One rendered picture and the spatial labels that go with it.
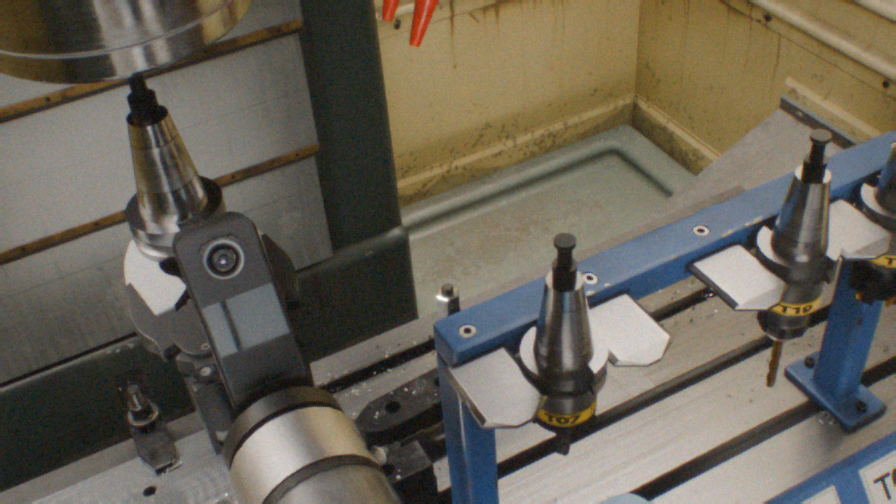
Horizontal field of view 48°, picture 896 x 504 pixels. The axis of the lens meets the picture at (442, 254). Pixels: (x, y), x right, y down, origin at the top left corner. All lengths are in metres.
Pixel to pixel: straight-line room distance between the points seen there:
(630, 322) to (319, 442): 0.32
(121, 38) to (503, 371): 0.36
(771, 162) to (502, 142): 0.53
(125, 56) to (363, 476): 0.24
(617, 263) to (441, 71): 1.01
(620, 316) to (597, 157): 1.25
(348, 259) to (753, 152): 0.67
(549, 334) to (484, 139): 1.21
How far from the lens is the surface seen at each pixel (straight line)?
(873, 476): 1.06
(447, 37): 1.75
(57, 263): 1.22
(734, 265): 0.83
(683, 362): 1.18
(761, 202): 0.88
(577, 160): 1.98
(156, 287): 0.66
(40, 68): 0.55
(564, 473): 1.07
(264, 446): 0.54
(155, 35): 0.54
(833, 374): 1.15
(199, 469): 1.01
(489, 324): 0.75
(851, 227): 0.89
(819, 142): 0.78
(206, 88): 1.15
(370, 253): 1.39
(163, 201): 0.66
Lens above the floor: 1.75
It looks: 40 degrees down
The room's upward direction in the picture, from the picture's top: 5 degrees counter-clockwise
